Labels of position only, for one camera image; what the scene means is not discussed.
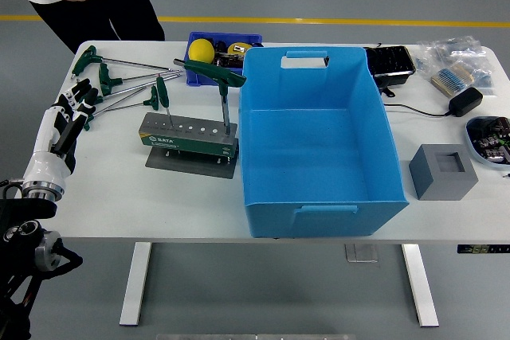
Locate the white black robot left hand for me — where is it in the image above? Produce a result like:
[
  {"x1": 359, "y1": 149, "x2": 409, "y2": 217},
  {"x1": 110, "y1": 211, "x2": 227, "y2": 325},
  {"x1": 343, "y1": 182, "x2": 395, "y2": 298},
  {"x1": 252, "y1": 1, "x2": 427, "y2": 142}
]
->
[{"x1": 24, "y1": 79, "x2": 100, "y2": 189}]

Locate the large green T-handle wrench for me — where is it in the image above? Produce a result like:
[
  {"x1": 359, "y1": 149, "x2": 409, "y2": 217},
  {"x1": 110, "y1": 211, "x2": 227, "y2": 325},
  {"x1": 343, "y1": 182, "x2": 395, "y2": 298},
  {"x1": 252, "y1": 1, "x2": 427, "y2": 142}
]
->
[{"x1": 173, "y1": 58, "x2": 247, "y2": 136}]

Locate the small green T-handle wrench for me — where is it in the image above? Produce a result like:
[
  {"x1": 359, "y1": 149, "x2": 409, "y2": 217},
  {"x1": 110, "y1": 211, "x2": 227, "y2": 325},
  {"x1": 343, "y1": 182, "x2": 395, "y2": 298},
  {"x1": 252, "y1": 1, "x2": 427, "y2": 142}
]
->
[{"x1": 155, "y1": 72, "x2": 175, "y2": 127}]

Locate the grey green wrench holder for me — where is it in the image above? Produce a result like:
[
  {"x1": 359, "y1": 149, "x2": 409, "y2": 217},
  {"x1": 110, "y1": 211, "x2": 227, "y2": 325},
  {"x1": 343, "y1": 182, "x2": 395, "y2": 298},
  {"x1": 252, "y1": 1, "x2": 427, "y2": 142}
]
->
[{"x1": 138, "y1": 111, "x2": 240, "y2": 180}]

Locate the large light blue box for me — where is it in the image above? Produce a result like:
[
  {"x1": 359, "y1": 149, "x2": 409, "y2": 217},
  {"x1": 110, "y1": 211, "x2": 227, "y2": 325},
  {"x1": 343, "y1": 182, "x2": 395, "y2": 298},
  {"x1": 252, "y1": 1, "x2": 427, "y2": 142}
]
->
[{"x1": 237, "y1": 45, "x2": 410, "y2": 240}]

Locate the person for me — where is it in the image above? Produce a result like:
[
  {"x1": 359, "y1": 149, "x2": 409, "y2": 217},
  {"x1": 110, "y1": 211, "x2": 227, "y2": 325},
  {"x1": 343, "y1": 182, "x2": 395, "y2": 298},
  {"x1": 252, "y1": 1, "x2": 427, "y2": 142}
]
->
[{"x1": 0, "y1": 0, "x2": 169, "y2": 54}]

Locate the yellow ball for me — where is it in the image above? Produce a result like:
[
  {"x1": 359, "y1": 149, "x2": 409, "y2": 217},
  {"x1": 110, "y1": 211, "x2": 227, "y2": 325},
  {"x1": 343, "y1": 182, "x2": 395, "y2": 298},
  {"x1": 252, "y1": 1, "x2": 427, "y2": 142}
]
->
[{"x1": 188, "y1": 38, "x2": 217, "y2": 64}]

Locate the dark small parts bundle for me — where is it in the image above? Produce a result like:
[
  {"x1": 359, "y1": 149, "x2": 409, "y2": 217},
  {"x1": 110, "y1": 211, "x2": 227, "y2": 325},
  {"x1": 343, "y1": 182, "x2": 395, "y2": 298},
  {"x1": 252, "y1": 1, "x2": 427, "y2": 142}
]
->
[{"x1": 213, "y1": 53, "x2": 245, "y2": 74}]

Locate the small dark blue bin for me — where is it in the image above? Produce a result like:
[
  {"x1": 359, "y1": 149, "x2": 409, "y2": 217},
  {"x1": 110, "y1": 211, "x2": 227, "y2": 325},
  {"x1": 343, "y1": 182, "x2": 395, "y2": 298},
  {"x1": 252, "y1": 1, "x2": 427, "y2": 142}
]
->
[{"x1": 183, "y1": 31, "x2": 265, "y2": 88}]

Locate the white table leg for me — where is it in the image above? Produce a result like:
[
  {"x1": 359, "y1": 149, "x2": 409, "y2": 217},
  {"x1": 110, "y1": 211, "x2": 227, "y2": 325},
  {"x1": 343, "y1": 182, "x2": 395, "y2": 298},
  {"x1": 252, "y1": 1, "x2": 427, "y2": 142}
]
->
[
  {"x1": 119, "y1": 242, "x2": 153, "y2": 327},
  {"x1": 401, "y1": 243, "x2": 440, "y2": 328}
]

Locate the black plastic tray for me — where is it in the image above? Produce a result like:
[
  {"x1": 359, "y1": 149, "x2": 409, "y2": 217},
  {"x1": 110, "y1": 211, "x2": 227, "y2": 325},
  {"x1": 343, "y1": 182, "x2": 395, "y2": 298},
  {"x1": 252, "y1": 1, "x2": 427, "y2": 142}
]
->
[{"x1": 364, "y1": 45, "x2": 418, "y2": 88}]

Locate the clear bag of parts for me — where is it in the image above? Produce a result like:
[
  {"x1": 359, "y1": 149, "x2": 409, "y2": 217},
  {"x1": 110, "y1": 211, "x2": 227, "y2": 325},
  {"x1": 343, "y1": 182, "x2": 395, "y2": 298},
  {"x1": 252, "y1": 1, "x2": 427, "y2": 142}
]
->
[{"x1": 416, "y1": 35, "x2": 489, "y2": 78}]

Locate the blue resistor tape bundle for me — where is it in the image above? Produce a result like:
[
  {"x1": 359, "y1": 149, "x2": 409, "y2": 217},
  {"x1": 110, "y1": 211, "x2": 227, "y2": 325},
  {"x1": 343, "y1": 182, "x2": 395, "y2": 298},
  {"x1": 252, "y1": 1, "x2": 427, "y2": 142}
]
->
[{"x1": 430, "y1": 64, "x2": 475, "y2": 97}]

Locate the metal floor plate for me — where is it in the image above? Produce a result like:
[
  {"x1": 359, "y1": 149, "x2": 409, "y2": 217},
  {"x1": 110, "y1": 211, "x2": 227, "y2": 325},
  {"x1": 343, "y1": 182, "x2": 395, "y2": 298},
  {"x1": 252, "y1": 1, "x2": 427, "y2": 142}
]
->
[{"x1": 345, "y1": 244, "x2": 379, "y2": 264}]

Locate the black power adapter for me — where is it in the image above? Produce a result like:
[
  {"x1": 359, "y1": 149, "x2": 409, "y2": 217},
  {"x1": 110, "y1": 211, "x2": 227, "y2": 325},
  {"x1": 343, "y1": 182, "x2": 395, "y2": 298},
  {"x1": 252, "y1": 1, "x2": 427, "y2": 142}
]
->
[{"x1": 449, "y1": 87, "x2": 485, "y2": 118}]

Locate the grey cube with recess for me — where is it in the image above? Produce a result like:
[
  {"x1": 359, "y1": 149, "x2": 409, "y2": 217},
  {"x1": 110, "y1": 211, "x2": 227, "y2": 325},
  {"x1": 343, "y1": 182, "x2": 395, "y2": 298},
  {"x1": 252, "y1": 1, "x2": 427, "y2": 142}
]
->
[{"x1": 409, "y1": 143, "x2": 479, "y2": 201}]

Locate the clear bag with blue parts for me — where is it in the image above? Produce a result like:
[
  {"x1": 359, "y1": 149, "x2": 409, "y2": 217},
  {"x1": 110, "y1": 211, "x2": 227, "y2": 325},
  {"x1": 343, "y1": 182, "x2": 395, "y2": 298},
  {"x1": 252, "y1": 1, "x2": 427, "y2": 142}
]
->
[{"x1": 469, "y1": 55, "x2": 499, "y2": 98}]

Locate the light blue bowl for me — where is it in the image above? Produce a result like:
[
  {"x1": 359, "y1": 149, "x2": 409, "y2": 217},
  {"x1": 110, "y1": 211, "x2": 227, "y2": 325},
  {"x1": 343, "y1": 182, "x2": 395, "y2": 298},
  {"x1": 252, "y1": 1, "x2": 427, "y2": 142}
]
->
[{"x1": 465, "y1": 115, "x2": 510, "y2": 166}]

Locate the dark electronic parts pile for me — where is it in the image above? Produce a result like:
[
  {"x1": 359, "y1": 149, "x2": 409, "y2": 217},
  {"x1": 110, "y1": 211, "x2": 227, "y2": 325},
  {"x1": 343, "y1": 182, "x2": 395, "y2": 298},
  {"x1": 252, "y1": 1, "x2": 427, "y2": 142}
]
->
[{"x1": 473, "y1": 116, "x2": 510, "y2": 164}]

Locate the black table control panel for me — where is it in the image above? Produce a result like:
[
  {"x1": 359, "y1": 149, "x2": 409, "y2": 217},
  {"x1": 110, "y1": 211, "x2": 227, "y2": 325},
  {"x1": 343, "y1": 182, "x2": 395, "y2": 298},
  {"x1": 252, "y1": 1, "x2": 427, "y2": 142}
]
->
[{"x1": 457, "y1": 244, "x2": 510, "y2": 255}]

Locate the black adapter cable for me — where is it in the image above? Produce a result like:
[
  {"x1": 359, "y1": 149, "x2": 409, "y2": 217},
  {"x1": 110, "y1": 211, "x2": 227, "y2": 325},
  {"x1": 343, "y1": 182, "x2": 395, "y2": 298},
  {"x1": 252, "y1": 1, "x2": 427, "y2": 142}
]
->
[{"x1": 384, "y1": 103, "x2": 453, "y2": 117}]

